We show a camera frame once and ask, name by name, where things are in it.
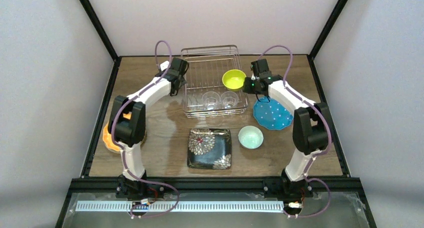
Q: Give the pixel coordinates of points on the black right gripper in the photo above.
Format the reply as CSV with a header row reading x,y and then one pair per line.
x,y
253,87

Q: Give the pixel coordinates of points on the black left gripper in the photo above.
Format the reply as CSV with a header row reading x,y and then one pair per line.
x,y
178,79

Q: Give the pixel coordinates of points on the yellow green bowl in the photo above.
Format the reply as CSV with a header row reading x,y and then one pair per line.
x,y
233,79

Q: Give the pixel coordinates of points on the metal wire dish rack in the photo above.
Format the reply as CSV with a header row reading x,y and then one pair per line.
x,y
206,66

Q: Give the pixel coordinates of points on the small clear plastic cup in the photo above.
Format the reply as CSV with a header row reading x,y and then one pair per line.
x,y
211,100

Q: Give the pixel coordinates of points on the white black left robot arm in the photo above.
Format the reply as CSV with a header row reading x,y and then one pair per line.
x,y
127,122

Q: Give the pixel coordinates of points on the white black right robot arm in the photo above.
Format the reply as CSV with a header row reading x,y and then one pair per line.
x,y
312,125

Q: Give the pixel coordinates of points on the blue polka dot plate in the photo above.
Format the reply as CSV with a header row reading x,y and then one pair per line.
x,y
271,115

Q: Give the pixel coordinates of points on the pale green glass bowl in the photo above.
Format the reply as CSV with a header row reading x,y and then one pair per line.
x,y
250,137

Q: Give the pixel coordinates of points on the black floral square plate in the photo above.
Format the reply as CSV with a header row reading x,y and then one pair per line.
x,y
209,149

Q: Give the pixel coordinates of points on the orange polka dot plate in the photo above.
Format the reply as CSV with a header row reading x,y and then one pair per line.
x,y
107,140

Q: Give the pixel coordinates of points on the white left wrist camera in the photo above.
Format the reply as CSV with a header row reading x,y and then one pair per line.
x,y
163,66

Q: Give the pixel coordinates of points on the white slotted cable duct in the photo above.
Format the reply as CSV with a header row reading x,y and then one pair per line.
x,y
266,206

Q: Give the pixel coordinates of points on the black aluminium frame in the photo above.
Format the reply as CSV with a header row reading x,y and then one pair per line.
x,y
215,185

